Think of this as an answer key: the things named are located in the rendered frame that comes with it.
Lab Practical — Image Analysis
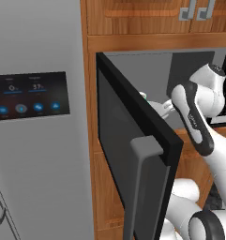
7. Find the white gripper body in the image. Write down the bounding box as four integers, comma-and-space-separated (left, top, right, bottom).
147, 98, 176, 120

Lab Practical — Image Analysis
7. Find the black microwave oven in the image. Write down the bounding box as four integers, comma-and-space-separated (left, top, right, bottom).
102, 46, 226, 129

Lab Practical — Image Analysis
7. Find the black microwave door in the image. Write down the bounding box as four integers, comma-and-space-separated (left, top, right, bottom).
95, 52, 185, 240

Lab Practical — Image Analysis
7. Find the wide wooden cupboard door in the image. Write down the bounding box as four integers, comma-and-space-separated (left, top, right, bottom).
85, 0, 191, 36

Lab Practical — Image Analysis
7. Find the wooden drawer front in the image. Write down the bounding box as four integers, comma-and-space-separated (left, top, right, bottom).
92, 150, 128, 232

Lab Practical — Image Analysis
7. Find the narrow wooden cupboard door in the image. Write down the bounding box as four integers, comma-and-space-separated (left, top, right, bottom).
188, 0, 226, 34

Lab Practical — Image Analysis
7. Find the grey fridge with screen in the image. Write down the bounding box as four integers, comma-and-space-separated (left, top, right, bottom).
0, 0, 96, 240

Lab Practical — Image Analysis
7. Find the grey microwave door handle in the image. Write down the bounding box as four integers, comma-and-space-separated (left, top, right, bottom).
122, 135, 165, 240

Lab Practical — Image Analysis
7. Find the grey cupboard handle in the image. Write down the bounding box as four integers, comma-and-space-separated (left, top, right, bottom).
178, 0, 196, 22
196, 0, 217, 22

